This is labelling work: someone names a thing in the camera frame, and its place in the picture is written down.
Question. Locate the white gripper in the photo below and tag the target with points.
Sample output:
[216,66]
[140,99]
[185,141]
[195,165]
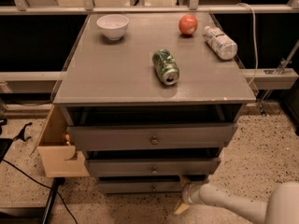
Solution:
[188,193]

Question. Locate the grey bottom drawer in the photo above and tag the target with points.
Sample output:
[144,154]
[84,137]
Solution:
[139,184]

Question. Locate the grey drawer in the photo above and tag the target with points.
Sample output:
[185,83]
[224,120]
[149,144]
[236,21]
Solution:
[139,184]
[152,167]
[151,137]

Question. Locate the grey top drawer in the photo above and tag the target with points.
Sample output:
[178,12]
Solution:
[151,137]

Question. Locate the grey middle drawer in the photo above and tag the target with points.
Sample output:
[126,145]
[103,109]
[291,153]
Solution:
[152,167]

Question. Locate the grey drawer cabinet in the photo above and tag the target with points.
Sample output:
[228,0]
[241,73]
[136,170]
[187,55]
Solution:
[114,84]

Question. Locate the light wooden side box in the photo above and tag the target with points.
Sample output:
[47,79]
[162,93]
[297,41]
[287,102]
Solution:
[58,154]

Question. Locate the green soda can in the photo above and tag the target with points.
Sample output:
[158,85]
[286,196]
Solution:
[165,67]

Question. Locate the clear plastic water bottle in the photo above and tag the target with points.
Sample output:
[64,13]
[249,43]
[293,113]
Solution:
[220,42]

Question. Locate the black stand base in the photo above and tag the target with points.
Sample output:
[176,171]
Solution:
[42,214]

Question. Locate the red apple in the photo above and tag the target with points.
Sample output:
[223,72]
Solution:
[188,24]

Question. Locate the black clamp tool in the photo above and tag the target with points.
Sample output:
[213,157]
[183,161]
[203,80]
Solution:
[21,135]

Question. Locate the white ceramic bowl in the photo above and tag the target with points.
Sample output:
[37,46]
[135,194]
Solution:
[113,26]

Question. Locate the metal frame rail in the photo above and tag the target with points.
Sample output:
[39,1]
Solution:
[140,9]

